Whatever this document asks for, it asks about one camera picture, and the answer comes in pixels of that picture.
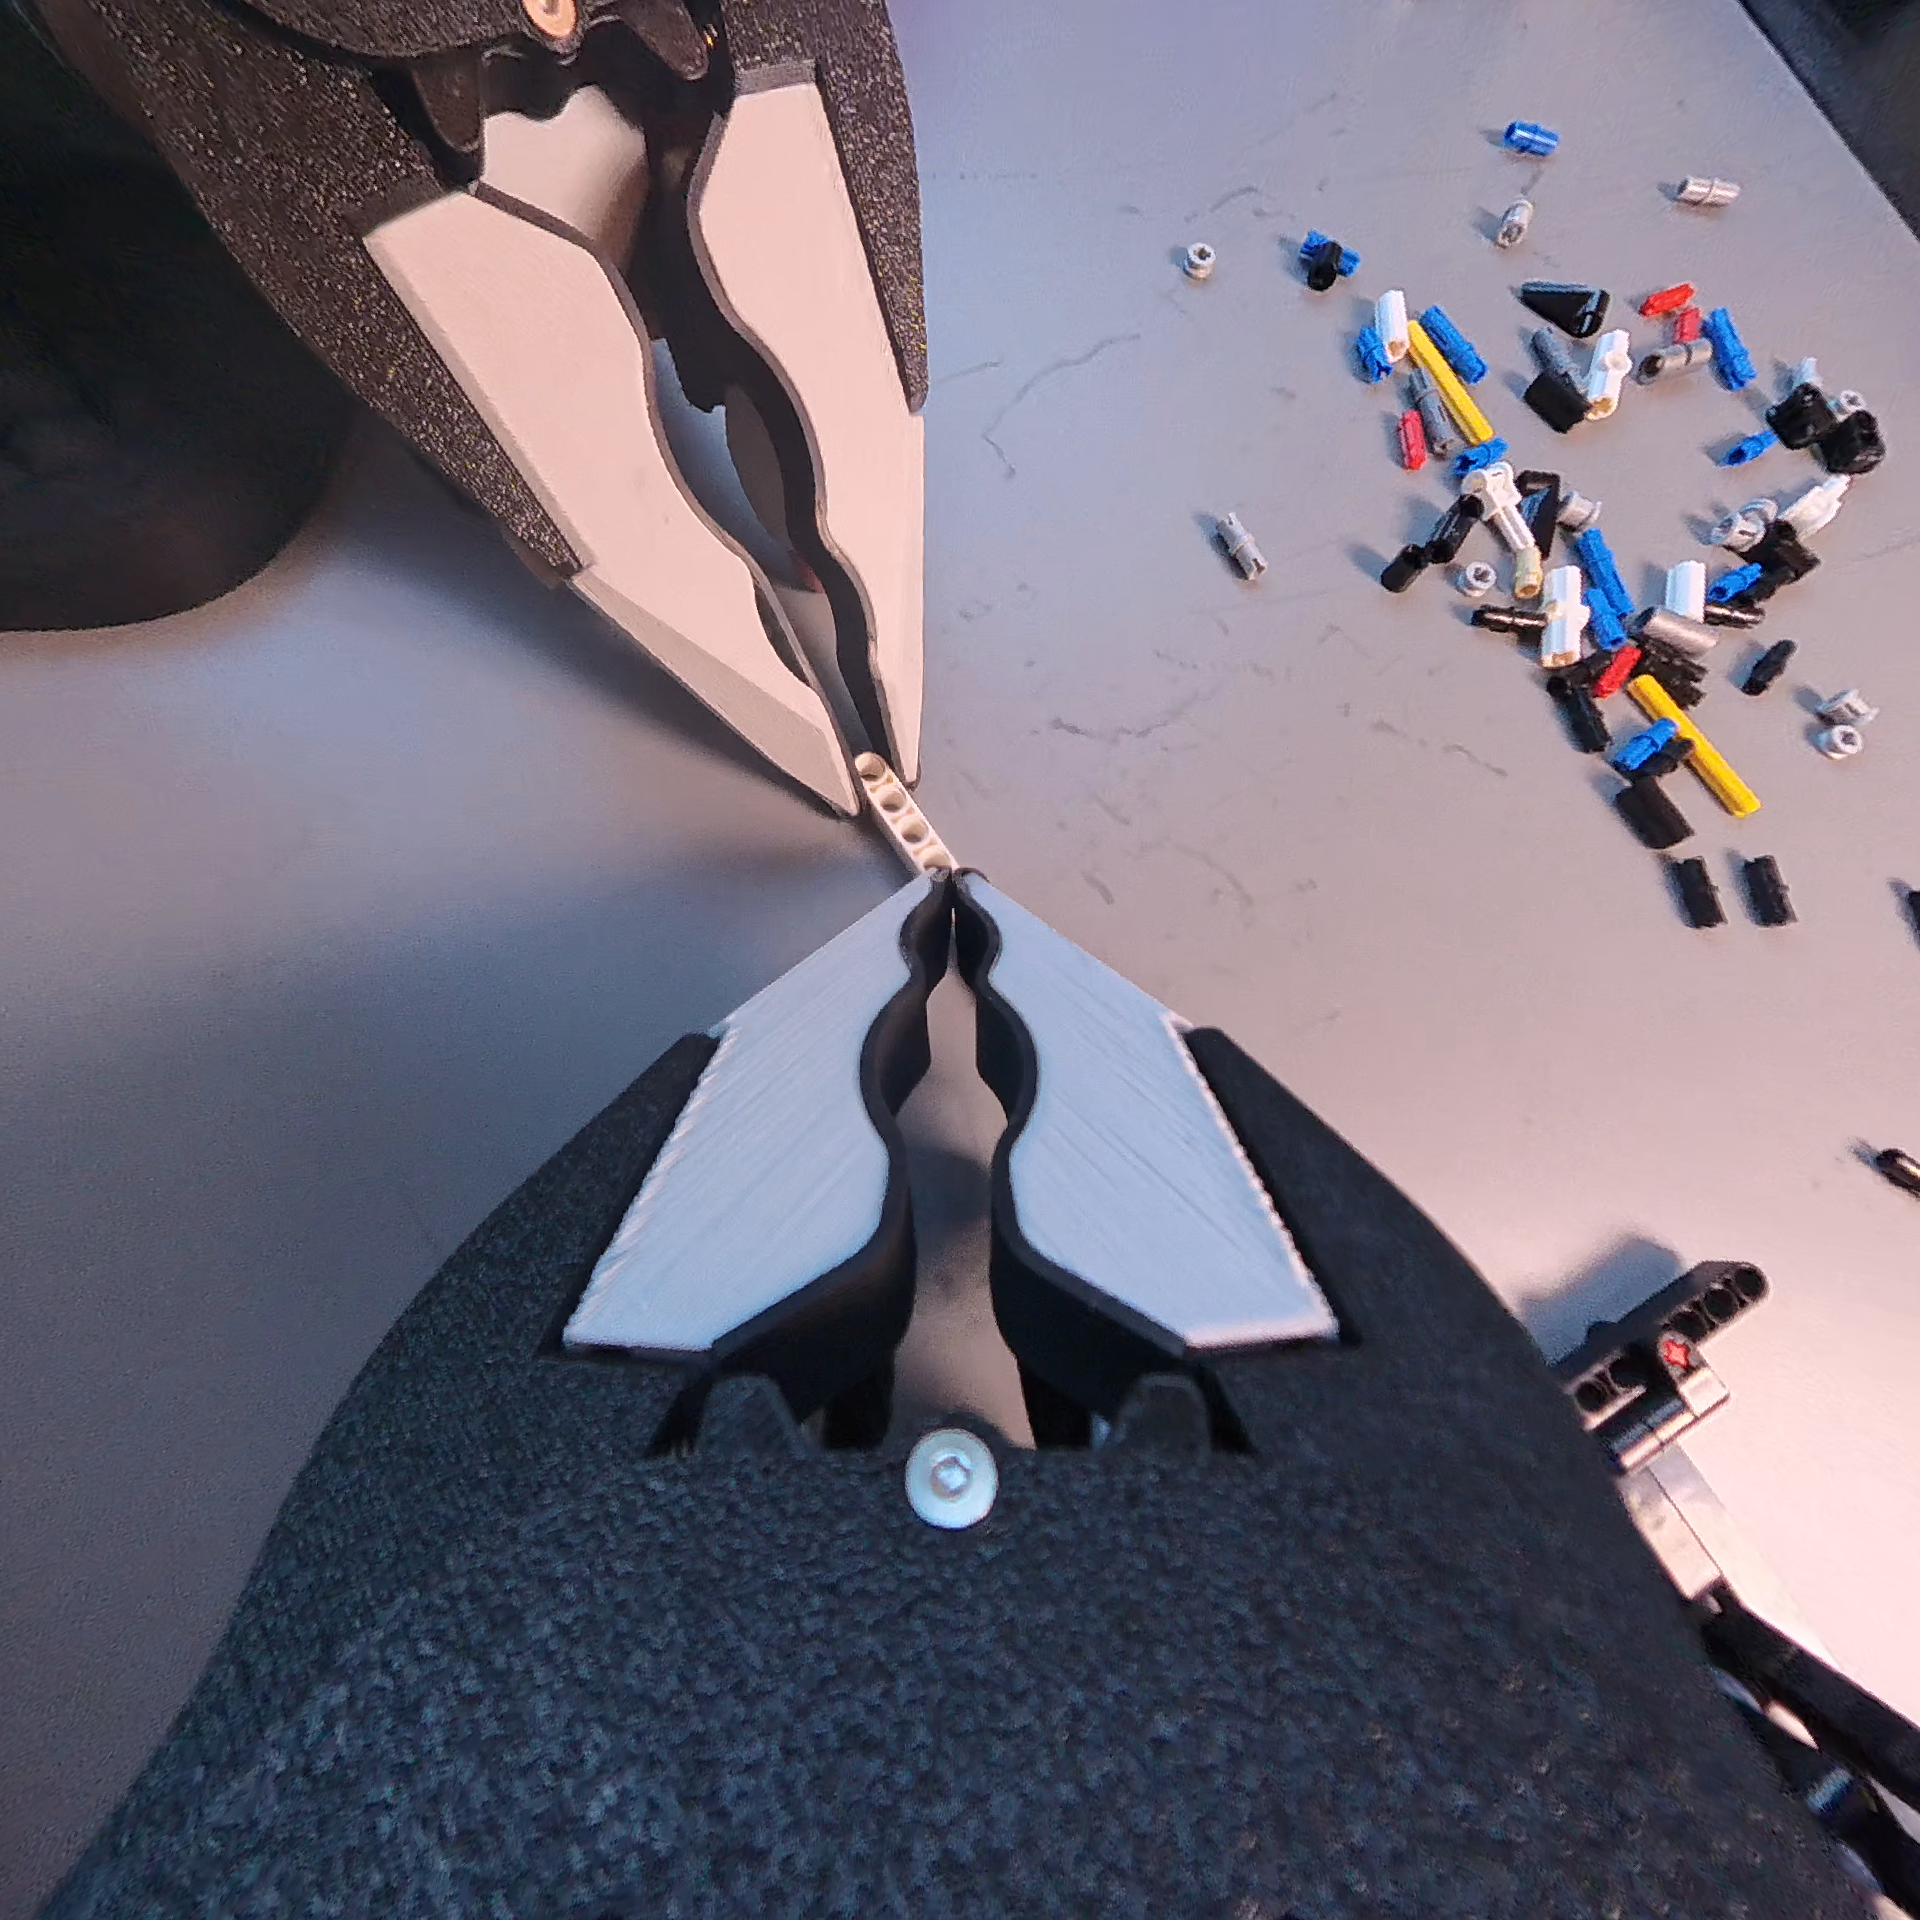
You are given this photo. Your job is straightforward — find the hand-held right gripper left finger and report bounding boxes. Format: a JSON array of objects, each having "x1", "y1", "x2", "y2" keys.
[{"x1": 557, "y1": 873, "x2": 960, "y2": 1450}]

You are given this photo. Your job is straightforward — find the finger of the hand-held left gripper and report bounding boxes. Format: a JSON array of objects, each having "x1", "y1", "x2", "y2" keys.
[
  {"x1": 681, "y1": 67, "x2": 929, "y2": 791},
  {"x1": 364, "y1": 180, "x2": 870, "y2": 822}
]

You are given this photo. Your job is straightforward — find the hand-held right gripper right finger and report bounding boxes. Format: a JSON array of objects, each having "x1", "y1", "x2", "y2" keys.
[{"x1": 949, "y1": 870, "x2": 1342, "y2": 1452}]

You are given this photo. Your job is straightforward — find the white perforated building beam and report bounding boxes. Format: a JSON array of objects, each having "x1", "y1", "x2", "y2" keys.
[{"x1": 851, "y1": 747, "x2": 965, "y2": 878}]

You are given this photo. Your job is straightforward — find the black and white toy model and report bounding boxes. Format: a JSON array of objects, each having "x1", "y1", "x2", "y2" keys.
[{"x1": 1548, "y1": 1260, "x2": 1920, "y2": 1909}]

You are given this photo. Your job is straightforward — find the yellow toy axle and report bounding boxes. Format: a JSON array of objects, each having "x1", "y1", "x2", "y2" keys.
[
  {"x1": 1404, "y1": 318, "x2": 1496, "y2": 449},
  {"x1": 1626, "y1": 672, "x2": 1761, "y2": 822}
]

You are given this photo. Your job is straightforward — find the pile of small building pieces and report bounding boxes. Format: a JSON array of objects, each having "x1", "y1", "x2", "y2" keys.
[{"x1": 1175, "y1": 116, "x2": 1892, "y2": 853}]

